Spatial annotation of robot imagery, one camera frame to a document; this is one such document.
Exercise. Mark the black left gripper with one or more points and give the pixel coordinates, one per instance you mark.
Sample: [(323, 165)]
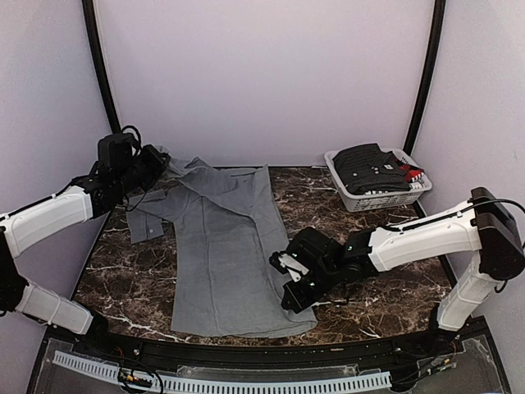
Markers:
[(158, 161)]

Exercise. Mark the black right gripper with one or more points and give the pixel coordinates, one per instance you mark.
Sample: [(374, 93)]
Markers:
[(299, 303)]

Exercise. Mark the grey long sleeve shirt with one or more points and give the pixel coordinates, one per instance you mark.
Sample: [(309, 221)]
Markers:
[(227, 226)]

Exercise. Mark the light grey plastic basket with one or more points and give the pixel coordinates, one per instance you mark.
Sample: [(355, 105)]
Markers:
[(374, 200)]

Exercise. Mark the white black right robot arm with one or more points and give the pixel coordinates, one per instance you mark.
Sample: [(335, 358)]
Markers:
[(482, 224)]

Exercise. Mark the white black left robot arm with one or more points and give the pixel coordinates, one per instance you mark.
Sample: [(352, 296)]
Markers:
[(124, 165)]

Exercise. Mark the black striped shirt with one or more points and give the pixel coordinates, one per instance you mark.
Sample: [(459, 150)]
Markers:
[(366, 168)]

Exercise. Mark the red black plaid shirt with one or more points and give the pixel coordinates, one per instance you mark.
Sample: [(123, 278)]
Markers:
[(411, 173)]

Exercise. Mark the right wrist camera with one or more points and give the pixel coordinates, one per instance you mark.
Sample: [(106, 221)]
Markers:
[(285, 263)]

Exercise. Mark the white slotted cable duct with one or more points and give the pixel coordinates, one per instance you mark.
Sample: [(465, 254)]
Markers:
[(200, 380)]

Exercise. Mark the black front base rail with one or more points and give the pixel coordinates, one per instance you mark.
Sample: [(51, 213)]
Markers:
[(391, 353)]

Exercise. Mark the black left frame post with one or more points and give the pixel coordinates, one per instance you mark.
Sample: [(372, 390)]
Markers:
[(95, 46)]

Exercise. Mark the black frame post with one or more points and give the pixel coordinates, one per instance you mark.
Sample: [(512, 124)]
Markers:
[(433, 44), (95, 46)]

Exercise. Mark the black right frame post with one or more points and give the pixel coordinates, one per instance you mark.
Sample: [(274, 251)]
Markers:
[(433, 44)]

